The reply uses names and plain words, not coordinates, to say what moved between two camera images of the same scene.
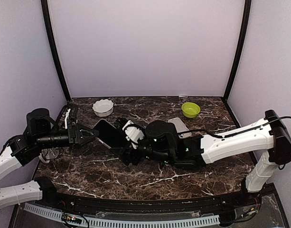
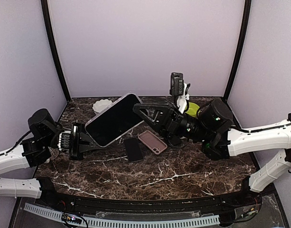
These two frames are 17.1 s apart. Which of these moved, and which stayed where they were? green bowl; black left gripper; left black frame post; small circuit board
Moved: black left gripper
Stayed: left black frame post; small circuit board; green bowl
